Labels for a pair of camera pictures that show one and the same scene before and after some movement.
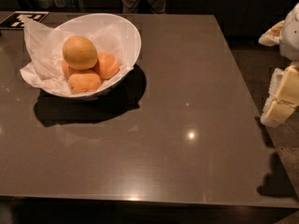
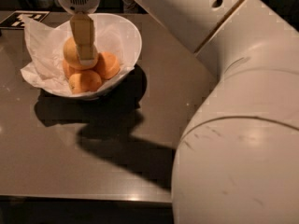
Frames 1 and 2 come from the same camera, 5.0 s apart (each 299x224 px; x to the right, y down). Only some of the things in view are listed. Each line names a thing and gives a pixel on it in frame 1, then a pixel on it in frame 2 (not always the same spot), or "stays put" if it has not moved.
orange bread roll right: x=107 y=65 stays put
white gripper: x=290 y=35 → x=78 y=0
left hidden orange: x=67 y=70 stays put
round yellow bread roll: x=79 y=52 stays put
